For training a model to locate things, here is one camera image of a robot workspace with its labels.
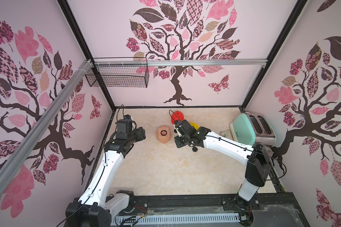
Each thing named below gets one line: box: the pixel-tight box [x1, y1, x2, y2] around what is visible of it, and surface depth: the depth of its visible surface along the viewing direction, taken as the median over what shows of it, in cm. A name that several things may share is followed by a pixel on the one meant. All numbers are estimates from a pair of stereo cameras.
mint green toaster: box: [229, 112, 277, 147], surface depth 89 cm
